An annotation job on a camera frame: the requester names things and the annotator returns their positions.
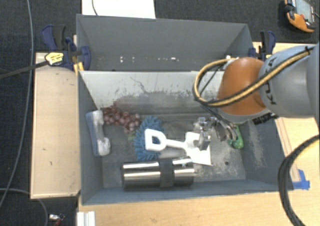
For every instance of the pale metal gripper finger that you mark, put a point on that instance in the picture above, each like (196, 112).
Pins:
(205, 142)
(203, 124)

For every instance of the white toy shovel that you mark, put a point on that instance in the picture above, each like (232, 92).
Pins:
(172, 144)

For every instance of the blue spiky brush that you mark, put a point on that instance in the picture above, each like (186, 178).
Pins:
(141, 149)

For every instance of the steel cylinder with black band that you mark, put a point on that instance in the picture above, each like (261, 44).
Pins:
(145, 176)

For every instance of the purple toy grape bunch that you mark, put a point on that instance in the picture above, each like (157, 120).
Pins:
(120, 118)

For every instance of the grey metal bin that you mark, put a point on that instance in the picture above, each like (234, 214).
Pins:
(160, 44)

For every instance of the pale blue toy phone handset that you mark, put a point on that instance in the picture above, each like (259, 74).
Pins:
(96, 129)

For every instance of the pale wood board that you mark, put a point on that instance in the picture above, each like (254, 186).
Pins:
(56, 124)

